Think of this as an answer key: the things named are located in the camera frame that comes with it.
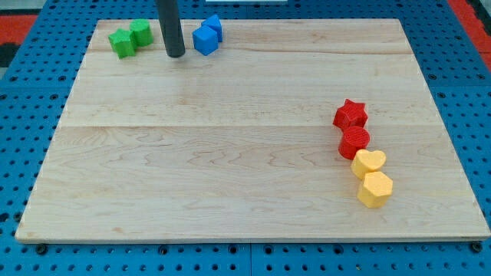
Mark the yellow heart block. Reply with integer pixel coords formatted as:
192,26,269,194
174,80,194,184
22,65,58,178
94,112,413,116
351,149,387,179

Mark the red cylinder block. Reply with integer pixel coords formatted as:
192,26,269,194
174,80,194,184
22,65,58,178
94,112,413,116
338,126,371,159

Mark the blue cube block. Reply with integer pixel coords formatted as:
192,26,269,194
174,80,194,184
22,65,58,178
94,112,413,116
193,25,219,56

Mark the light wooden board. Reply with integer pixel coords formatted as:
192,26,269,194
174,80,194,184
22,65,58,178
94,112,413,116
15,19,490,244

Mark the blue triangular block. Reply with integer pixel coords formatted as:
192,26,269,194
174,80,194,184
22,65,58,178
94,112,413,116
201,14,223,43

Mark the green star block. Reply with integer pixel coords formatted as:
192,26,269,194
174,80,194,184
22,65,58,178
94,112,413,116
108,28,137,59

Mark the red star block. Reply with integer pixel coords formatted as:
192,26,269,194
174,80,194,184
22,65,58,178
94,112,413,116
333,99,368,131

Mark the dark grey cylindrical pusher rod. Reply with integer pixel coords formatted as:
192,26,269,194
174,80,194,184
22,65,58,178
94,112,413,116
155,0,186,58

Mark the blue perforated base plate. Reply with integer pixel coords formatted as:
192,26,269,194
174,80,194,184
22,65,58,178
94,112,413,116
1,0,490,275

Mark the green cylinder block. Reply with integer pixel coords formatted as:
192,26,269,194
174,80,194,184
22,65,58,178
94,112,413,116
130,18,153,47

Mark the yellow hexagon block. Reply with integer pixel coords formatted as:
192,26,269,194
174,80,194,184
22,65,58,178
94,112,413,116
357,171,394,209

